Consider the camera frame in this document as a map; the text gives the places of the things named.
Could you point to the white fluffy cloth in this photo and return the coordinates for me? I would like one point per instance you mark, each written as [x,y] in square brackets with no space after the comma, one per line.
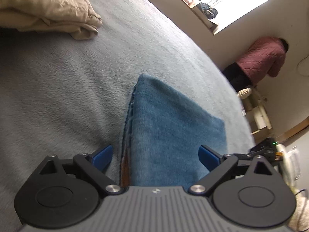
[301,215]

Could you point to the cream bedpost finial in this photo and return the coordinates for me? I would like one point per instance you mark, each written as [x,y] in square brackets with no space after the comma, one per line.
[245,93]

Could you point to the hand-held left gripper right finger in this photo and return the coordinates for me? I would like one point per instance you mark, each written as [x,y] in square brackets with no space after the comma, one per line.
[207,158]

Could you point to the cream desk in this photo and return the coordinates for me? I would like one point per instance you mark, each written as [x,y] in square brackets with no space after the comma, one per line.
[258,116]

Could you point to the blue denim jeans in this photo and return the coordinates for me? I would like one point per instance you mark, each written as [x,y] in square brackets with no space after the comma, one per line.
[169,130]

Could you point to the cardboard box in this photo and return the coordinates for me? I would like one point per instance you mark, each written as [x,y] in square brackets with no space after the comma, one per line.
[205,17]

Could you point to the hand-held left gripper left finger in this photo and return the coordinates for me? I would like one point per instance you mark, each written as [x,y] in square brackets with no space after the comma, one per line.
[103,157]

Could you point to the folded beige pants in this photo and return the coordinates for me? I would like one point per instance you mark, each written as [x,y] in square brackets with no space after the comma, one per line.
[48,7]

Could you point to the black bag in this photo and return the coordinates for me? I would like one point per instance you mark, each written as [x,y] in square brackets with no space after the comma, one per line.
[208,11]

